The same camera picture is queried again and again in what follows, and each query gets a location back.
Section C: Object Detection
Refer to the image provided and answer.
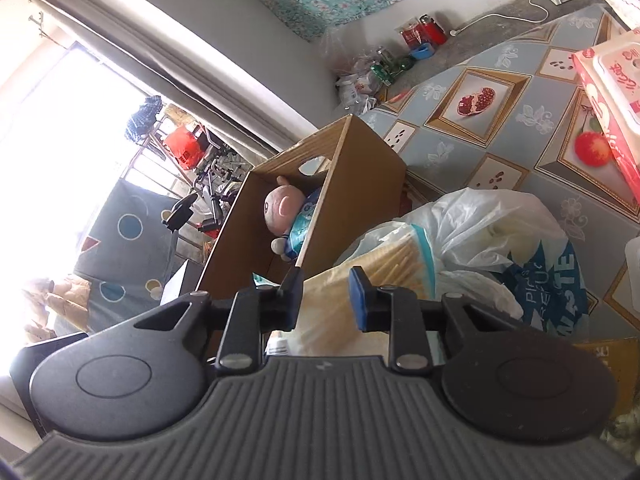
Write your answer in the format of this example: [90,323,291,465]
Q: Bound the red packages by wall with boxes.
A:
[399,14,448,50]

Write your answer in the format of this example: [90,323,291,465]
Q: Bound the patterned floor mat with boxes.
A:
[364,4,639,340]

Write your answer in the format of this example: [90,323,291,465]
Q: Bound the red plastic bag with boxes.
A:
[164,126,209,170]

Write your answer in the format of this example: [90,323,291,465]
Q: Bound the clear plastic trash bag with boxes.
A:
[328,44,383,116]

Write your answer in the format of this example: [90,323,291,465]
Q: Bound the pink plush toy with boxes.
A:
[264,176,307,261]

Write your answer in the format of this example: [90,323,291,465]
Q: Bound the brown cardboard box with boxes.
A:
[194,112,408,311]

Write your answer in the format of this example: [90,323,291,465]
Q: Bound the blue white wipes pack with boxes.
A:
[284,188,321,260]

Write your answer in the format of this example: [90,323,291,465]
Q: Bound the blue bowl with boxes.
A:
[410,42,436,61]

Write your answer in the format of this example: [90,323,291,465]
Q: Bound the blue patterned cushion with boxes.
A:
[48,179,177,333]

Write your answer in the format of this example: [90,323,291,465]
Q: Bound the white power cable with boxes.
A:
[448,0,551,37]

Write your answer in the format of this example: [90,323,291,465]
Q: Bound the grey curtain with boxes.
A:
[36,0,317,165]

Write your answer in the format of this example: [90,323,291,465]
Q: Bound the green bottles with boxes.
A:
[370,47,414,86]

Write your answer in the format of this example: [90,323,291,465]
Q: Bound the white plastic shopping bag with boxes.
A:
[340,188,589,341]

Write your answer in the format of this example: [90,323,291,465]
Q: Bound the pink wet wipes pack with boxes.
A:
[573,28,640,200]

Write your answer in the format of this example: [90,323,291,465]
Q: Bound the yellow striped plastic bag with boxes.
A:
[267,221,436,356]

